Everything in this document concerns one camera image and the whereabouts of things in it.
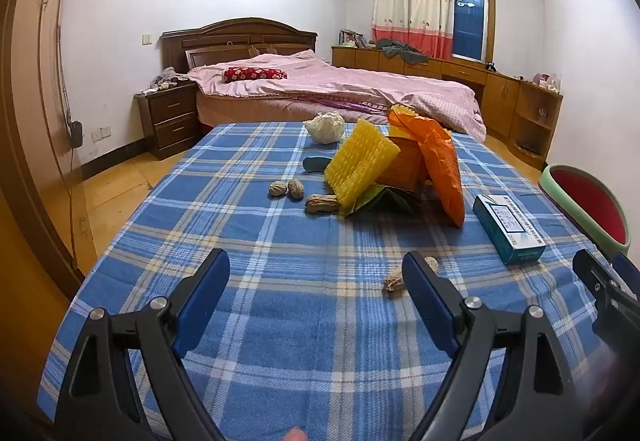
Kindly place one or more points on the grey clothes pile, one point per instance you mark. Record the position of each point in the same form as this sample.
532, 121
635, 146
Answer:
400, 50

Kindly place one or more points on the red patterned pillow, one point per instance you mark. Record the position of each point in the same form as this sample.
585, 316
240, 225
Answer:
255, 74

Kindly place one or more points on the pink duvet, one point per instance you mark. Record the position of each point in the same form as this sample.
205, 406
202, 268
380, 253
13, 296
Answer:
350, 81

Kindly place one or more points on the blue plaid tablecloth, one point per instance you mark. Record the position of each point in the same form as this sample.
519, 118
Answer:
280, 281

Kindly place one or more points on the green snack packet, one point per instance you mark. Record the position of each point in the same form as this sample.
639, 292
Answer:
380, 203

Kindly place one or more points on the black device in shelf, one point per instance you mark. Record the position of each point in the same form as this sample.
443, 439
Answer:
530, 147

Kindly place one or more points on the orange cloth pouch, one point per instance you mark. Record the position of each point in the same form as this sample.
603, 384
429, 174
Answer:
442, 171

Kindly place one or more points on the cream and pink curtain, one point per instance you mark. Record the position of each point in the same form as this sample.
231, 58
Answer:
410, 6

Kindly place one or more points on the blue cardboard box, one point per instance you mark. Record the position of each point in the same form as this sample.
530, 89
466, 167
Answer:
507, 231

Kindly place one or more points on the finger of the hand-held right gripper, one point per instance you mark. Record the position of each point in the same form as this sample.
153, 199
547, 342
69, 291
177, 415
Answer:
627, 268
600, 283

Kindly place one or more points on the row of books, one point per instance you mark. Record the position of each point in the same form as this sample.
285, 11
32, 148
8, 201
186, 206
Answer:
352, 39

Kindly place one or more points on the light wooden cabinet unit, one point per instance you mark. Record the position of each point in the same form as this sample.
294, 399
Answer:
500, 91

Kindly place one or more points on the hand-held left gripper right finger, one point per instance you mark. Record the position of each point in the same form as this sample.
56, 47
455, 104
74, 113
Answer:
430, 301

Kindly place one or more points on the dark wooden nightstand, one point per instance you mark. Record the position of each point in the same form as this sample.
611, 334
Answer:
170, 121

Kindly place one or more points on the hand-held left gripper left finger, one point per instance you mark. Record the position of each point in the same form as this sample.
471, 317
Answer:
202, 301

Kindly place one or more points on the red bowl with green rim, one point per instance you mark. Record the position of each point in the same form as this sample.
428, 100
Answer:
595, 198

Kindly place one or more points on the yellow ridged foam sheet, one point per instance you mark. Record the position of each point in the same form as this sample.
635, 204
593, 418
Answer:
357, 161

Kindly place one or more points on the small items on cabinet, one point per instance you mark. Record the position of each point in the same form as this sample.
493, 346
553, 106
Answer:
546, 81

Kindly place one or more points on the window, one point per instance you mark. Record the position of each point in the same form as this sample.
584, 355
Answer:
470, 16

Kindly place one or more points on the white wall outlet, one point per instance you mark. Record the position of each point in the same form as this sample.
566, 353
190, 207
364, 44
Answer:
101, 134

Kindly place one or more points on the white crumpled bag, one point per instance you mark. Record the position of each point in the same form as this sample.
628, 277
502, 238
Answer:
324, 127

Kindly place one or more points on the yellow ridged foam piece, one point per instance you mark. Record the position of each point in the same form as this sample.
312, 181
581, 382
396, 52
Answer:
402, 112

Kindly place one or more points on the wooden wardrobe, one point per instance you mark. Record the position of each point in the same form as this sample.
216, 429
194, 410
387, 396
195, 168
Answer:
25, 146

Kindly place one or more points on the clutter of cloths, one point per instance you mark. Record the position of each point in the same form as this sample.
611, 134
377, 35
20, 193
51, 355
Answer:
167, 78

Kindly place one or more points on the dark wooden bed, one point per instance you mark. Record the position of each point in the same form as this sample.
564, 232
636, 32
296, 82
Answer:
235, 33

